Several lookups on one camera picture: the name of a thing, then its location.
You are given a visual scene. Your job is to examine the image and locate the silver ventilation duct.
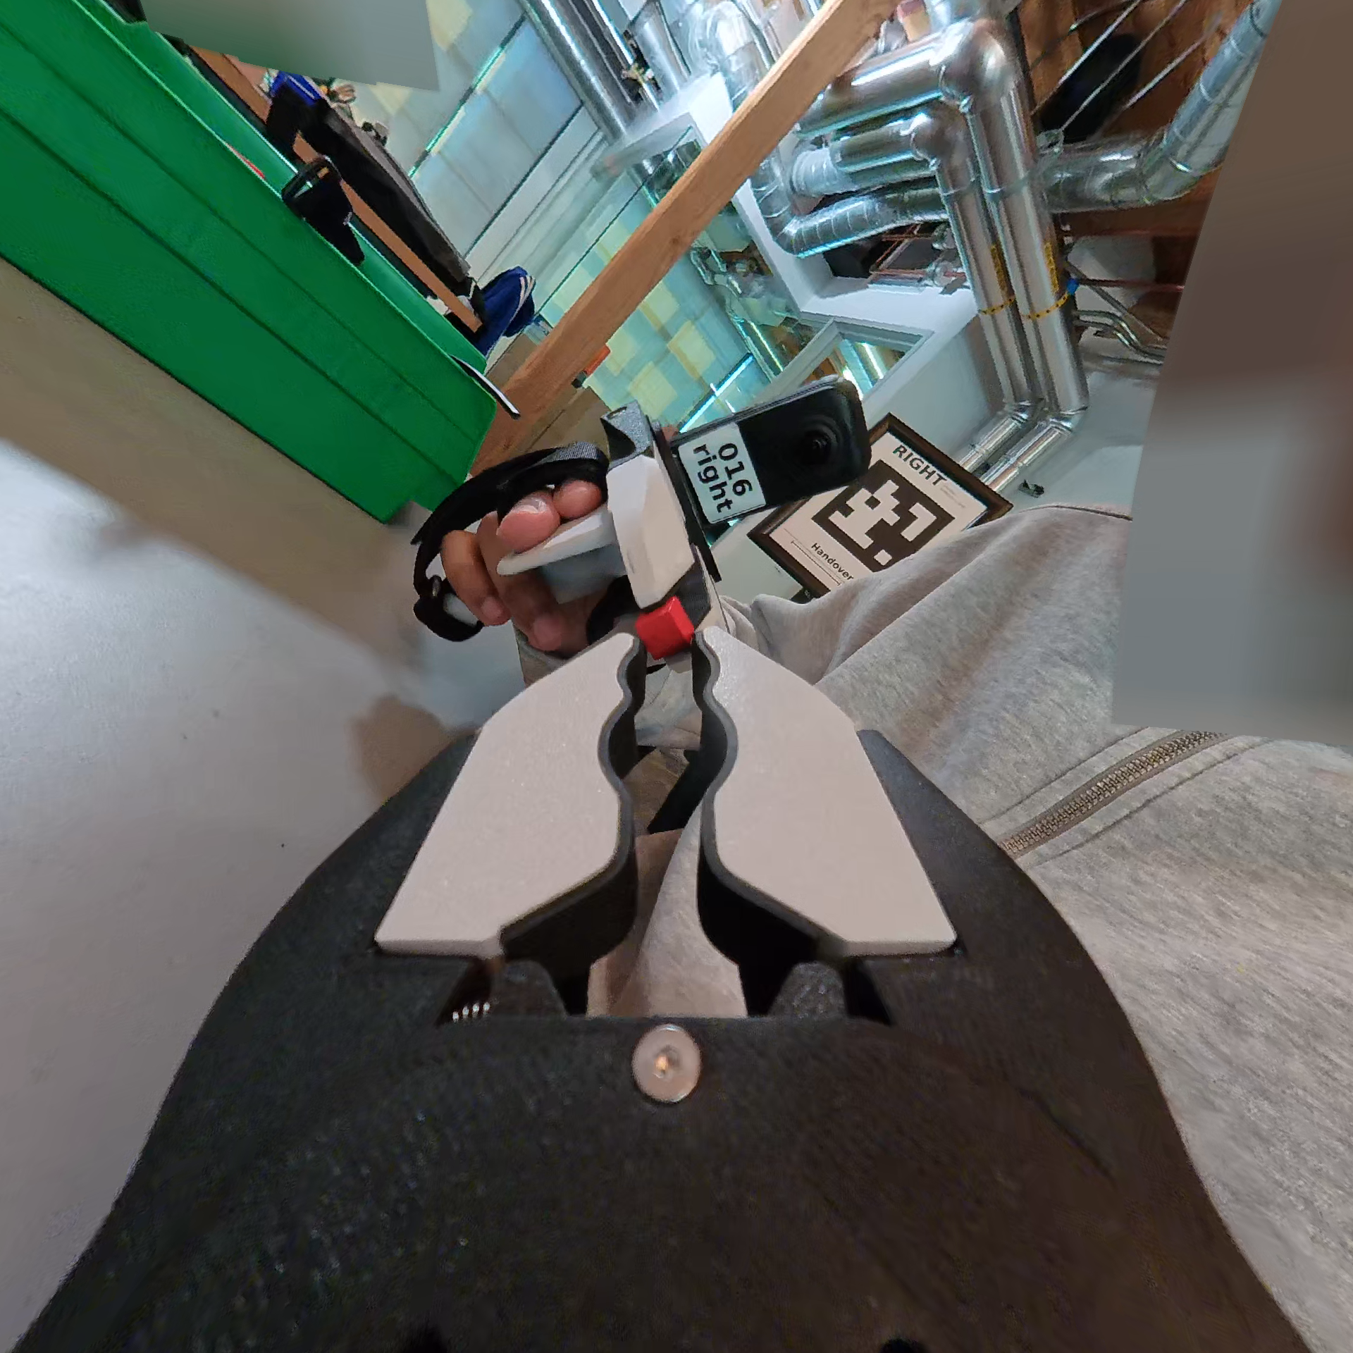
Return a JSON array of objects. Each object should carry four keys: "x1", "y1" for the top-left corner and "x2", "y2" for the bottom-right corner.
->
[{"x1": 518, "y1": 0, "x2": 763, "y2": 141}]

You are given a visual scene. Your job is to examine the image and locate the silver insulated pipe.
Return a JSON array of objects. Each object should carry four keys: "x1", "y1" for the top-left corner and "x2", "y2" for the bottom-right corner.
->
[
  {"x1": 1041, "y1": 0, "x2": 1286, "y2": 213},
  {"x1": 777, "y1": 190, "x2": 951, "y2": 262},
  {"x1": 798, "y1": 18, "x2": 1093, "y2": 427}
]

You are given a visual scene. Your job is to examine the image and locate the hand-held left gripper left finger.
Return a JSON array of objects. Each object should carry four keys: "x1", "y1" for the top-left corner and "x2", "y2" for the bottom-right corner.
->
[{"x1": 373, "y1": 634, "x2": 648, "y2": 1010}]

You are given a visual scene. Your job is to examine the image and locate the black backpack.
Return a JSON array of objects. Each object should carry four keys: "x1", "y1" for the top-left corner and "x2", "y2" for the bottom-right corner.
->
[{"x1": 264, "y1": 76, "x2": 480, "y2": 318}]

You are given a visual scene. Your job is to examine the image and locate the person's right forearm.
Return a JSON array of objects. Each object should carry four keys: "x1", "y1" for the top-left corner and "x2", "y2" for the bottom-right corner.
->
[{"x1": 724, "y1": 504, "x2": 1165, "y2": 741}]

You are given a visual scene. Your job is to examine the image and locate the blue jacket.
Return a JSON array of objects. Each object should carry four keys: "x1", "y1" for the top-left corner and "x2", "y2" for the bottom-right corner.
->
[{"x1": 473, "y1": 266, "x2": 555, "y2": 358}]

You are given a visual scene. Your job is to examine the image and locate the red cube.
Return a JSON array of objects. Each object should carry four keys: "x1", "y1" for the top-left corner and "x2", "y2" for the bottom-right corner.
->
[{"x1": 636, "y1": 596, "x2": 698, "y2": 659}]

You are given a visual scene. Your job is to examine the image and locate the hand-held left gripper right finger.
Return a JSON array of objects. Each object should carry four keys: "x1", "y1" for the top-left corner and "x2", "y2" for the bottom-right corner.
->
[{"x1": 693, "y1": 626, "x2": 960, "y2": 1015}]

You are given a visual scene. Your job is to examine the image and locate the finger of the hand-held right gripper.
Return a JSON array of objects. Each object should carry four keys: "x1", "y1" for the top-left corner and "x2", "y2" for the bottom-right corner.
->
[{"x1": 636, "y1": 664, "x2": 727, "y2": 837}]

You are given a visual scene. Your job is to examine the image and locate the green storage bin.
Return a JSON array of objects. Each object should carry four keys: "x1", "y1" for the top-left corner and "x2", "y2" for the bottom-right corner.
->
[{"x1": 0, "y1": 0, "x2": 500, "y2": 524}]

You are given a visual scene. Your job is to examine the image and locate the framed marker sign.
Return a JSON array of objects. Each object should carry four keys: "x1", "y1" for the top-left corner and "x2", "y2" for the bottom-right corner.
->
[{"x1": 748, "y1": 414, "x2": 1015, "y2": 604}]

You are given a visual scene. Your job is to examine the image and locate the wooden beam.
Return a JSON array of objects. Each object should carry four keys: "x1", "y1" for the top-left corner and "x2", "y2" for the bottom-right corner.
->
[{"x1": 470, "y1": 0, "x2": 901, "y2": 478}]

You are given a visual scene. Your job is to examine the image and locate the person's right hand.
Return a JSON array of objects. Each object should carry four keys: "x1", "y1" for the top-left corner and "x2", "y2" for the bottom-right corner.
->
[{"x1": 442, "y1": 480, "x2": 649, "y2": 659}]

